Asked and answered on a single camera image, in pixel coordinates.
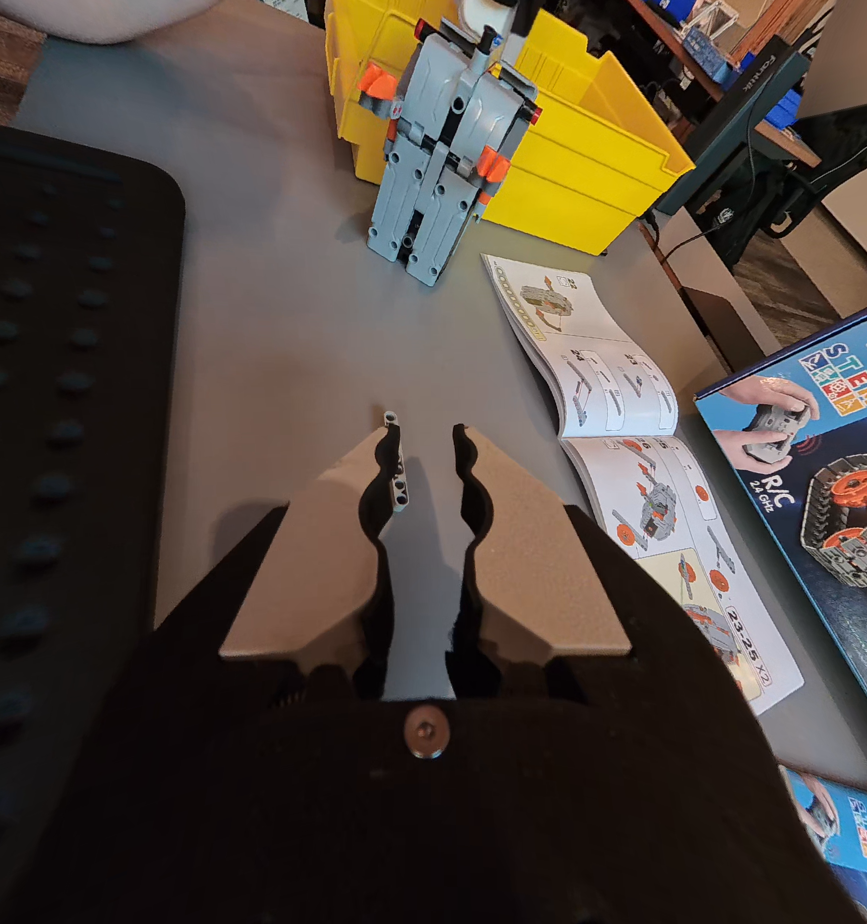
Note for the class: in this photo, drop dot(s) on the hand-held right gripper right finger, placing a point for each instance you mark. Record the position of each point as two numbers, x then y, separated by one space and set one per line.
549 577

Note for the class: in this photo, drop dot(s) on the blue robot kit box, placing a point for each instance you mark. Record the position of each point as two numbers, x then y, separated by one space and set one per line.
837 613

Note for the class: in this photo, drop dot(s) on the light grey holed beam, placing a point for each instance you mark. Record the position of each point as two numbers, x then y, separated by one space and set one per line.
402 480

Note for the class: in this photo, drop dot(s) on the blue instruction booklet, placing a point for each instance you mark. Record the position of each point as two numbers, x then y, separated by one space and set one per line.
852 852

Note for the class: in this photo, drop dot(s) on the black backpack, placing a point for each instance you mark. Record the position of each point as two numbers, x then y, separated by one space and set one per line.
765 202

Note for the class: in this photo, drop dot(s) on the grey robot model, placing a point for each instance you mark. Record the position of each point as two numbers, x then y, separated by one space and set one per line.
433 108

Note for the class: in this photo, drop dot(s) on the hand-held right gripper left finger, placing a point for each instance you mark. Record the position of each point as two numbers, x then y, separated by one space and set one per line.
303 577

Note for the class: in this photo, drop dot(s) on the open instruction booklet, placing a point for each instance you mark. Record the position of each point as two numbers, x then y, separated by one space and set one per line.
607 361

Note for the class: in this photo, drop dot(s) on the yellow plastic bin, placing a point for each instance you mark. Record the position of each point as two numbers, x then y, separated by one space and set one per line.
585 166

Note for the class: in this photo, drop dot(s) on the dark grey flat device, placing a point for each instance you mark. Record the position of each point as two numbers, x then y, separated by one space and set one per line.
751 94

